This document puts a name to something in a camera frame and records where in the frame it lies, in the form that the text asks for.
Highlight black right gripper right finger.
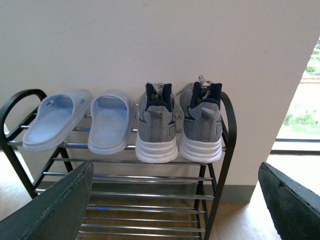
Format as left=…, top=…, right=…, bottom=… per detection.
left=258, top=162, right=320, bottom=240

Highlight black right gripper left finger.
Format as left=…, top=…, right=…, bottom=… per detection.
left=0, top=160, right=94, bottom=240

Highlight light blue slipper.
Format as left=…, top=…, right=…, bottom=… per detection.
left=22, top=89, right=92, bottom=152
left=87, top=90, right=136, bottom=155

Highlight grey knit sneaker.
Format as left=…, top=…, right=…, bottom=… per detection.
left=178, top=75, right=223, bottom=164
left=135, top=83, right=178, bottom=164

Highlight black metal shoe rack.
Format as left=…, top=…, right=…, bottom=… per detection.
left=0, top=93, right=237, bottom=240

